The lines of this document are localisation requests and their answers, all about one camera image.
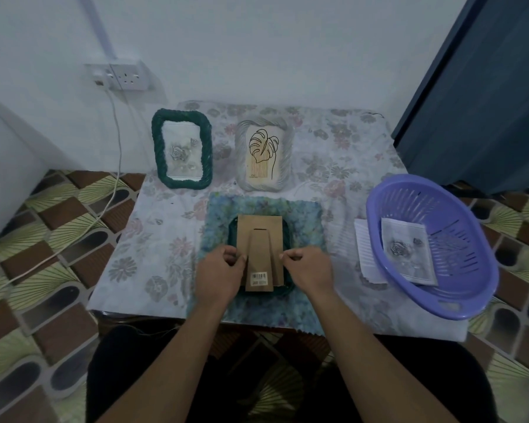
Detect purple plastic basket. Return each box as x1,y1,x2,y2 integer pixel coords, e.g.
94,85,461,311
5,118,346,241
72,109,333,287
365,174,500,321

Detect rose print paper sheet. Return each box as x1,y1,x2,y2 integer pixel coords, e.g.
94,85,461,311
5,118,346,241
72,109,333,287
381,217,438,287

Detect blue green fluffy cloth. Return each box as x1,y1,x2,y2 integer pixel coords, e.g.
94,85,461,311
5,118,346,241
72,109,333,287
186,192,327,336

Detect person's left hand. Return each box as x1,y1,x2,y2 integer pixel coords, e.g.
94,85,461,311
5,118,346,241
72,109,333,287
194,246,247,310

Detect green rope frame cardboard back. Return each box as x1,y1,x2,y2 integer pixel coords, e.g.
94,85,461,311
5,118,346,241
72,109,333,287
226,214,297,298

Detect white wall socket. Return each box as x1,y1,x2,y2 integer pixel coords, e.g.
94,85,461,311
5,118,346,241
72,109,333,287
85,61,154,92

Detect white rope frame leaf drawing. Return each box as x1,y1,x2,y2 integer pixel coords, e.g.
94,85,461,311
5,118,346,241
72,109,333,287
234,117,294,193

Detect white power cable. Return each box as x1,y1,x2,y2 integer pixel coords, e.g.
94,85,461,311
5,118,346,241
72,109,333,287
0,80,124,302

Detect person's right forearm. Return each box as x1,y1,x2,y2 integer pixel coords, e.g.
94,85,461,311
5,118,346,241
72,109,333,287
306,286,459,423

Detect white printed paper sheet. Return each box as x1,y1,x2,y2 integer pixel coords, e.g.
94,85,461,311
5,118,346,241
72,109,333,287
354,218,389,285

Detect green rope frame rose picture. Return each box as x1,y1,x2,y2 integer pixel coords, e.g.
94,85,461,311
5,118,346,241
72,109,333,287
151,108,213,190

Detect person's left forearm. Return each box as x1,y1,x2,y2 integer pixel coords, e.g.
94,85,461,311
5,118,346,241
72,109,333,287
95,297,230,423

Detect person's black trousers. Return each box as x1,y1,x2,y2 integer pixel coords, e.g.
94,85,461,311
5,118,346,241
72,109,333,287
86,323,499,423

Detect white cable conduit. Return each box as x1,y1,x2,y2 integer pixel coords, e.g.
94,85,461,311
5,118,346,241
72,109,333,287
77,0,120,66

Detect person's right hand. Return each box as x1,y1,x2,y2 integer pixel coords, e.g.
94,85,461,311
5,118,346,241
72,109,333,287
279,246,336,299

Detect floral tablecloth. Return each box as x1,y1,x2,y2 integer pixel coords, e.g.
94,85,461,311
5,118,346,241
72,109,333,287
87,100,470,342

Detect dark blue door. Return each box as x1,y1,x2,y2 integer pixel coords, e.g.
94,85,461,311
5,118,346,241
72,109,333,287
391,0,529,196

